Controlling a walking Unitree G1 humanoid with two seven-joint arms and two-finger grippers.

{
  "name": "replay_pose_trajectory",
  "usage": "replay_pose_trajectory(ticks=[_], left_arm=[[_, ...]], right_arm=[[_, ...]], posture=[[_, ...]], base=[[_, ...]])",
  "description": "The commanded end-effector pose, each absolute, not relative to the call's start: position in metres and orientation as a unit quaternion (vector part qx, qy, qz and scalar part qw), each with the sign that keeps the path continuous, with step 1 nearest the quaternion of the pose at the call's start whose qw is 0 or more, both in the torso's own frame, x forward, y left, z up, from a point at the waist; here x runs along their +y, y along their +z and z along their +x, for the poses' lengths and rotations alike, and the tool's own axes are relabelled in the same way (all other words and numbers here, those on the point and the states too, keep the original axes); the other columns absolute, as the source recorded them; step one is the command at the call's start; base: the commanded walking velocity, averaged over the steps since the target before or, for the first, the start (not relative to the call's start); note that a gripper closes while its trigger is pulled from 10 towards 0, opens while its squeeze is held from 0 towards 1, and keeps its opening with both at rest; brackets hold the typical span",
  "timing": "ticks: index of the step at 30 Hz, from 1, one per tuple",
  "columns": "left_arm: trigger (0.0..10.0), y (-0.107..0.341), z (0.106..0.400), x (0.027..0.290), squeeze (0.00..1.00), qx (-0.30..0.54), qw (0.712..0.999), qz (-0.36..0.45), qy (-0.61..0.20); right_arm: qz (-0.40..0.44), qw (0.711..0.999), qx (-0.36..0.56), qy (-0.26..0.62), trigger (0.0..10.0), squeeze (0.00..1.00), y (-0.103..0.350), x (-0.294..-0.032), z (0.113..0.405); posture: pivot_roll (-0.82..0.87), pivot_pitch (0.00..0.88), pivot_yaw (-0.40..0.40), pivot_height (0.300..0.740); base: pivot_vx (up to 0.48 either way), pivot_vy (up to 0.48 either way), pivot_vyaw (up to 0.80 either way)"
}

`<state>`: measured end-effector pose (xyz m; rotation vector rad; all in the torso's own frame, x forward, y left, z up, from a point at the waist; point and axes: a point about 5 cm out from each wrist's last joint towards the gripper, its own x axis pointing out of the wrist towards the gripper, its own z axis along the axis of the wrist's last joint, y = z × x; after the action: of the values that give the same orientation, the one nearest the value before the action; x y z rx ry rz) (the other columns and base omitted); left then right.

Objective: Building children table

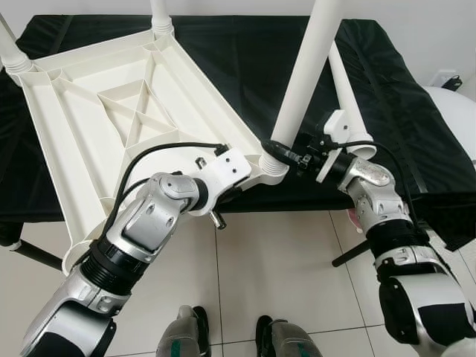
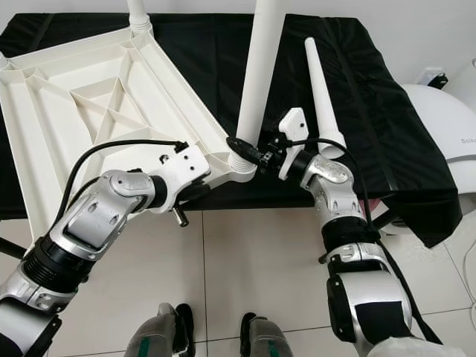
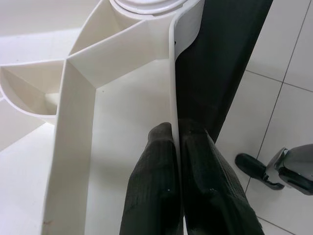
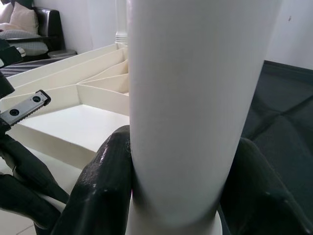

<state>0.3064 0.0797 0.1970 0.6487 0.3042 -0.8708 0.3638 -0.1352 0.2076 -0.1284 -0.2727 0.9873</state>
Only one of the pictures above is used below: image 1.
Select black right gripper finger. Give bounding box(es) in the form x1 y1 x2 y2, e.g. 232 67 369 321
260 138 303 167

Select white plastic table leg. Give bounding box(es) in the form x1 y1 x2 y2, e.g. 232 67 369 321
151 0 176 36
0 15 34 75
259 0 341 179
329 41 379 161

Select white plastic table top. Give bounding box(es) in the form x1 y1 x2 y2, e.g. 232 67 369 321
13 30 291 274

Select pink object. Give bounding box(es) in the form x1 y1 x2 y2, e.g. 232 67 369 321
346 210 365 235

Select black metal table leg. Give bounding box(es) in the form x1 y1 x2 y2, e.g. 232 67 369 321
4 239 64 270
331 238 380 267

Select black tablecloth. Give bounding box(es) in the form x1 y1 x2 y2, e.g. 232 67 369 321
0 15 476 250

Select grey robot left leg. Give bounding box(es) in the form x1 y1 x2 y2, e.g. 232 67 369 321
156 305 211 357

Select grey robot leg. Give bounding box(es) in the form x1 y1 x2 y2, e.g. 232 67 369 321
156 305 211 357
255 316 321 357

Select grey robot right leg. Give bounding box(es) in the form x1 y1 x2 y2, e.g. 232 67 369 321
255 316 321 357

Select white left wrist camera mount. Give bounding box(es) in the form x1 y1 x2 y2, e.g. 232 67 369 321
192 147 252 216

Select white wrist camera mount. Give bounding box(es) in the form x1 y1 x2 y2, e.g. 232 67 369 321
316 109 352 183
192 147 252 216

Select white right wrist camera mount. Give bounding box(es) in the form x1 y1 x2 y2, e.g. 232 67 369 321
316 109 352 183

